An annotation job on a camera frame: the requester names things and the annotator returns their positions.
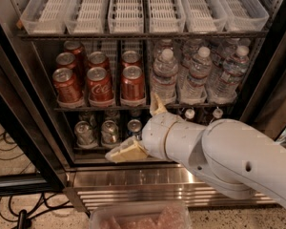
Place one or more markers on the water bottle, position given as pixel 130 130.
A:
pixel 188 49
pixel 164 76
pixel 200 67
pixel 161 45
pixel 234 68
pixel 225 48

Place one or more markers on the clear bin far left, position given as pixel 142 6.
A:
pixel 45 16

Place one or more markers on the silver can bottom left back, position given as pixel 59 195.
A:
pixel 88 117

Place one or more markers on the dark drink bottle left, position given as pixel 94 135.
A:
pixel 189 114

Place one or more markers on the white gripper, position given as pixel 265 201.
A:
pixel 154 135

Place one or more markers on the red Coca-Cola can front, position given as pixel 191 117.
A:
pixel 100 84

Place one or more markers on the red can column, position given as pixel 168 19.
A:
pixel 130 58
pixel 99 59
pixel 132 85

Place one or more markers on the dark drink bottle right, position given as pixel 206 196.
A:
pixel 217 114

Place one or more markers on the silver can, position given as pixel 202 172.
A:
pixel 84 133
pixel 113 115
pixel 109 132
pixel 88 117

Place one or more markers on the stainless steel glass-door fridge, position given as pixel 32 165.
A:
pixel 91 180

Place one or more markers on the clear plastic container on floor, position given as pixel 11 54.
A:
pixel 171 214

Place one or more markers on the water bottle back right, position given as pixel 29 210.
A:
pixel 225 48

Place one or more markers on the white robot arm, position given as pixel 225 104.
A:
pixel 230 156

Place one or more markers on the water bottle front left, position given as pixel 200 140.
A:
pixel 164 76

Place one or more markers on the red can left back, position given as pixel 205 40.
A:
pixel 78 50

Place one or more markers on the water bottle front middle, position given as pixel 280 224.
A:
pixel 200 67

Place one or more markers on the clear bin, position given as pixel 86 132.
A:
pixel 165 16
pixel 45 16
pixel 86 16
pixel 126 16
pixel 204 15
pixel 244 15

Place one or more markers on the red can left middle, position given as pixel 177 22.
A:
pixel 66 60

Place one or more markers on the dark drink bottle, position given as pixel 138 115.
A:
pixel 217 114
pixel 189 114

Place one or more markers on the clear bin far right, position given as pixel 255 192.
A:
pixel 244 15

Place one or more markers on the water bottle back left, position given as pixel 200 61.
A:
pixel 161 45

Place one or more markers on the water bottle front right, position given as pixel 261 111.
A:
pixel 234 68

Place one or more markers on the water bottle back middle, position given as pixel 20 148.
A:
pixel 188 49

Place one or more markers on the red can front left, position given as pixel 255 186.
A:
pixel 67 86

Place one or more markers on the open left fridge door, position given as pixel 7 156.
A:
pixel 20 125

